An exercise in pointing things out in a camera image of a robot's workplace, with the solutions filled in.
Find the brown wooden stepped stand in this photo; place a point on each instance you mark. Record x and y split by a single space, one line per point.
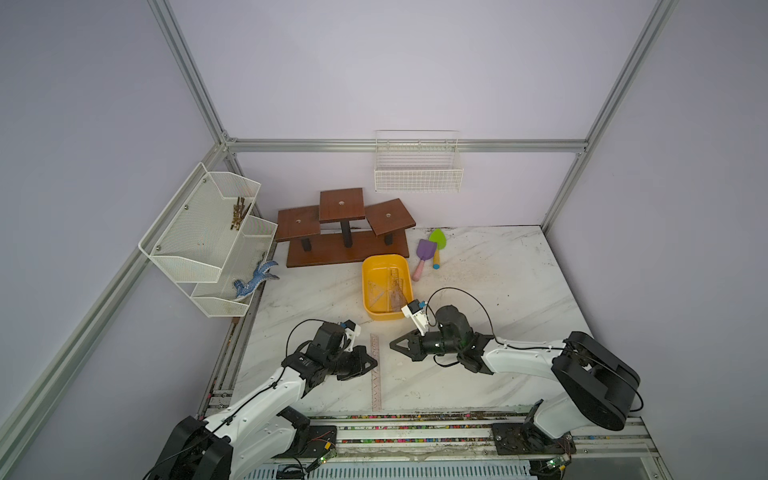
342 229

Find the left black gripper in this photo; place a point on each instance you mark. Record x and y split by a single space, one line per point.
358 367

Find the pink triangle ruler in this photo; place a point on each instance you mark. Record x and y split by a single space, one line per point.
397 297

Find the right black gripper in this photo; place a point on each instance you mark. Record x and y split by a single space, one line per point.
416 348

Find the pink long straight ruler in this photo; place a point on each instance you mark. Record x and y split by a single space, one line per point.
376 384

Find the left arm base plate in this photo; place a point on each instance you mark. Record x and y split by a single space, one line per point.
310 442

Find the brass screws bundle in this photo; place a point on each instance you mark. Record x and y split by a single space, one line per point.
240 212

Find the clear blue triangle ruler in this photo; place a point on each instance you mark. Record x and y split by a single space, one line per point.
377 296

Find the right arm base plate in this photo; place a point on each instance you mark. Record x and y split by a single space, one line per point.
526 439

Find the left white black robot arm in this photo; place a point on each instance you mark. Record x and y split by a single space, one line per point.
236 440

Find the green yellow toy shovel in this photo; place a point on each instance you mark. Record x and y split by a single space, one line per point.
437 237

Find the white wire wall basket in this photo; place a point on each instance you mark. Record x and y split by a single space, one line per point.
421 161

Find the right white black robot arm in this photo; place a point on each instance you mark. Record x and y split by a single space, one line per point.
597 387

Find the purple pink toy shovel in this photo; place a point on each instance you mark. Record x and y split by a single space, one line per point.
425 251

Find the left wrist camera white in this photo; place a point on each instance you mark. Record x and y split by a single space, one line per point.
352 332

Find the white mesh two-tier shelf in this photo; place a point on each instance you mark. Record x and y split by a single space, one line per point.
192 244

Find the yellow plastic storage box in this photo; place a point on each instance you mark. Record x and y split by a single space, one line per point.
387 286

